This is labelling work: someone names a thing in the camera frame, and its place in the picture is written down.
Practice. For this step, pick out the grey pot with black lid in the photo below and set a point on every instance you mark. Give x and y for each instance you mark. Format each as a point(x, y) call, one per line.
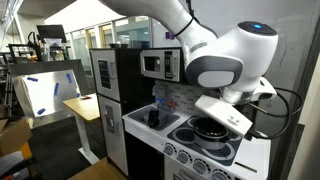
point(210, 142)

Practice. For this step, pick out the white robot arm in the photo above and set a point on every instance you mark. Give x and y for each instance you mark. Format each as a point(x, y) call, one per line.
point(226, 50)

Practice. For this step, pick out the grey stove top panel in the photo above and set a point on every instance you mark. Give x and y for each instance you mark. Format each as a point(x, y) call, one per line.
point(181, 135)

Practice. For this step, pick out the grey stove knob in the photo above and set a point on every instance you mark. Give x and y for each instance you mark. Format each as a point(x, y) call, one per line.
point(169, 149)
point(219, 175)
point(200, 166)
point(182, 156)

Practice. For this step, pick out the grey toy faucet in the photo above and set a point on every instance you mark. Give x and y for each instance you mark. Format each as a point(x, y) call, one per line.
point(159, 91)

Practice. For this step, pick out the grey sink basin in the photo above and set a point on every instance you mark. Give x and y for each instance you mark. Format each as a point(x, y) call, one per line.
point(170, 118)

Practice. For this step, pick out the toy microwave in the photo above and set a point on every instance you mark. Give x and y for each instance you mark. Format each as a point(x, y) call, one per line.
point(160, 53)

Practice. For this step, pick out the black white toy kitchen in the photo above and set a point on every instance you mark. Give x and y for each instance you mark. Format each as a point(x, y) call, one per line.
point(143, 130)

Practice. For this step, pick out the white upper fridge door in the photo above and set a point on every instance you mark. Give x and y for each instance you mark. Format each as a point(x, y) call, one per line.
point(115, 83)

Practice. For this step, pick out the white fridge door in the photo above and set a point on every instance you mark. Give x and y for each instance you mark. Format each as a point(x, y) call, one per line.
point(115, 150)
point(115, 83)

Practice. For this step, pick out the purple block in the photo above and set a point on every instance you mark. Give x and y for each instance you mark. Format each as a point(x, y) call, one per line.
point(172, 36)
point(168, 35)

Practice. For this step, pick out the grey water dispenser panel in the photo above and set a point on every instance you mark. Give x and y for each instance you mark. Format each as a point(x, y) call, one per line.
point(110, 119)

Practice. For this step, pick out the black notes chalkboard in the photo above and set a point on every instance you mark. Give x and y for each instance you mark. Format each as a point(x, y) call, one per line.
point(104, 74)

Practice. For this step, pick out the white lower fridge door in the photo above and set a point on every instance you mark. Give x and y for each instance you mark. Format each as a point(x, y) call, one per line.
point(115, 150)

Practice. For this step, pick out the small dark desk item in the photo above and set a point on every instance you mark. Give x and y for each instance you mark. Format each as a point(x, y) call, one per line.
point(85, 97)

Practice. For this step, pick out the wooden table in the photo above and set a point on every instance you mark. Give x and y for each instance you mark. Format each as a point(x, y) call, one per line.
point(85, 108)

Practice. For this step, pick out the blue tape strip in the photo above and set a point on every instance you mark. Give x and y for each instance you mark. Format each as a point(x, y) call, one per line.
point(32, 79)
point(78, 95)
point(69, 78)
point(41, 111)
point(56, 89)

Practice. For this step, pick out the tilted white board panel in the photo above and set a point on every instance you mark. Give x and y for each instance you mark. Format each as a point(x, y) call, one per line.
point(43, 96)

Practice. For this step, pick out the black monitor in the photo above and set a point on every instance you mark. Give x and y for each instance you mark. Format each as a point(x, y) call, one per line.
point(51, 32)

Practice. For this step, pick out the whiteboard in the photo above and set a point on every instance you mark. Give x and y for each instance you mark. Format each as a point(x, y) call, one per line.
point(293, 50)

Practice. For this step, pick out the black metal rack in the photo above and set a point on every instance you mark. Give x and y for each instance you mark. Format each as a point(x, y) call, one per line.
point(20, 46)

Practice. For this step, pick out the brown cardboard box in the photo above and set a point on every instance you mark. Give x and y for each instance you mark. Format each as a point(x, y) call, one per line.
point(15, 136)

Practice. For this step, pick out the white wrist mount plate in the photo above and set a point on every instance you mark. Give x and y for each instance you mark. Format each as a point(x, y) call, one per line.
point(220, 113)

